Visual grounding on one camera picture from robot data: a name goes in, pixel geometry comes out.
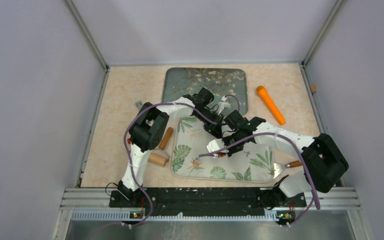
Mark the metal scraper wooden handle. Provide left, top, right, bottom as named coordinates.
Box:
left=273, top=160, right=302, bottom=179

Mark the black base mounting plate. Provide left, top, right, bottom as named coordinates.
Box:
left=109, top=187, right=307, bottom=217

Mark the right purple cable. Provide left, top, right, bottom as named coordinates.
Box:
left=196, top=131, right=321, bottom=228

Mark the orange toy carrot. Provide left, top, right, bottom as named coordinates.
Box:
left=256, top=85, right=286, bottom=125

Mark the grey dumbbell shaped tool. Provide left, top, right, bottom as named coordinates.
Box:
left=135, top=101, right=143, bottom=111

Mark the white leaf pattern tray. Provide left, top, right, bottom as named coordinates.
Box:
left=171, top=116, right=274, bottom=183

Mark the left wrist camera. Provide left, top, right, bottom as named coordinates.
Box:
left=216, top=95, right=232, bottom=116

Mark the small wooden block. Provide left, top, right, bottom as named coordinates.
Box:
left=309, top=84, right=317, bottom=94

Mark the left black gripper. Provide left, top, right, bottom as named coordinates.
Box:
left=194, top=108, right=224, bottom=140

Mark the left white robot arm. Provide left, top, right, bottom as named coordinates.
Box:
left=117, top=88, right=223, bottom=207

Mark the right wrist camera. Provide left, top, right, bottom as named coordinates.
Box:
left=206, top=139, right=225, bottom=157

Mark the teal blossom pattern tray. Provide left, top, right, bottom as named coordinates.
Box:
left=161, top=67, right=249, bottom=115

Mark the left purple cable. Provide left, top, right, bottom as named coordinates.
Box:
left=123, top=94, right=241, bottom=229

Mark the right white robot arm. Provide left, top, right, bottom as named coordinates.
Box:
left=222, top=110, right=349, bottom=206

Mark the wooden rolling pin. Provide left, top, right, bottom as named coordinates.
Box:
left=148, top=127, right=174, bottom=167

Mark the purple cable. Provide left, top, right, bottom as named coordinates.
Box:
left=123, top=94, right=241, bottom=229
left=196, top=131, right=321, bottom=228

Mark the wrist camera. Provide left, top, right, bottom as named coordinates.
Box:
left=206, top=139, right=225, bottom=157
left=216, top=95, right=232, bottom=116

